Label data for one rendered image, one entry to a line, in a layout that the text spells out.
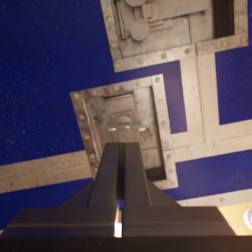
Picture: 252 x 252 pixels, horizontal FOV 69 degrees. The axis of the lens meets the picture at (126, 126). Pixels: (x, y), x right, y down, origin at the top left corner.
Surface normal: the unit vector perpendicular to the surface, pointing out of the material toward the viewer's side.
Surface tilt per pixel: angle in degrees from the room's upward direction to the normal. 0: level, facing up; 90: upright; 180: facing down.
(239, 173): 90
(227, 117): 90
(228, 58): 90
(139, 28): 90
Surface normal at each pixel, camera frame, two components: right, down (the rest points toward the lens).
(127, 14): 0.00, 0.26
